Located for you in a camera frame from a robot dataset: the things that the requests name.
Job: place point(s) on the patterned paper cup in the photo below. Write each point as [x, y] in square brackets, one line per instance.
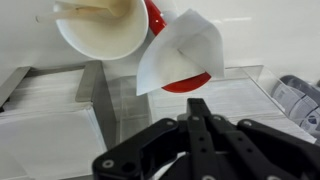
[100, 40]

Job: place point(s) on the metal napkin holder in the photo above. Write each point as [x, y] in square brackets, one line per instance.
[100, 93]

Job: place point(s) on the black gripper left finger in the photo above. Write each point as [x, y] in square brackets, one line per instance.
[150, 146]

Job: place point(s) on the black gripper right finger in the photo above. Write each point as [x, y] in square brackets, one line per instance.
[266, 150]

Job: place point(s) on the red and white mug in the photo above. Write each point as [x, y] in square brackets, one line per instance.
[186, 86]

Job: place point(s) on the clear folded towel dispenser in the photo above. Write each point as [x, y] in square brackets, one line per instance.
[240, 96]

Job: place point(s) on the clear bottle green cap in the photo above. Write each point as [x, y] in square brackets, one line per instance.
[300, 103]

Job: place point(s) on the white paper towel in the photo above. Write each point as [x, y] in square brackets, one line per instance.
[173, 60]

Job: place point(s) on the wooden stir stick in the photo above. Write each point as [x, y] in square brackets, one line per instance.
[73, 14]

